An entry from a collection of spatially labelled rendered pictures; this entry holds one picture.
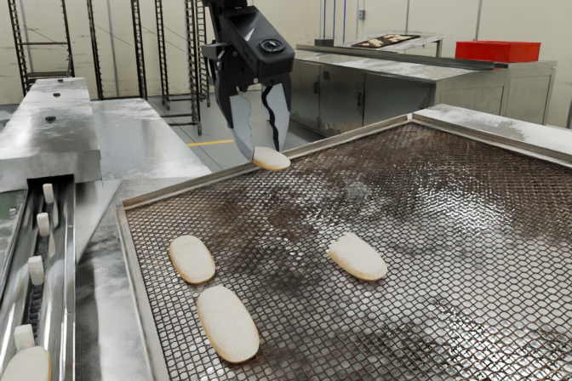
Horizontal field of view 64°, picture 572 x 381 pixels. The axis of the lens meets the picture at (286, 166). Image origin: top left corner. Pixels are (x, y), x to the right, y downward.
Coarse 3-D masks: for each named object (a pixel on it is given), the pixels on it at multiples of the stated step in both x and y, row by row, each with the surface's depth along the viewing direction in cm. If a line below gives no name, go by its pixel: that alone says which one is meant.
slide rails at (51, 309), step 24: (24, 240) 62; (24, 264) 56; (48, 264) 56; (24, 288) 51; (48, 288) 51; (0, 312) 47; (48, 312) 47; (0, 336) 43; (48, 336) 43; (0, 360) 40
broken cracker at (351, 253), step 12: (348, 240) 44; (360, 240) 44; (336, 252) 42; (348, 252) 42; (360, 252) 42; (372, 252) 41; (348, 264) 41; (360, 264) 40; (372, 264) 40; (384, 264) 40; (360, 276) 39; (372, 276) 39
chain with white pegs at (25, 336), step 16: (48, 192) 77; (48, 208) 76; (48, 224) 65; (48, 240) 64; (32, 272) 53; (32, 288) 52; (32, 304) 50; (32, 320) 47; (16, 336) 40; (32, 336) 42
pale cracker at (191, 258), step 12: (180, 240) 50; (192, 240) 49; (180, 252) 47; (192, 252) 46; (204, 252) 46; (180, 264) 45; (192, 264) 44; (204, 264) 44; (192, 276) 43; (204, 276) 43
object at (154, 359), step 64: (384, 128) 75; (448, 128) 70; (192, 192) 64; (256, 192) 60; (320, 192) 57; (448, 192) 52; (128, 256) 49; (256, 256) 46; (320, 256) 44; (448, 256) 41; (192, 320) 38; (384, 320) 35
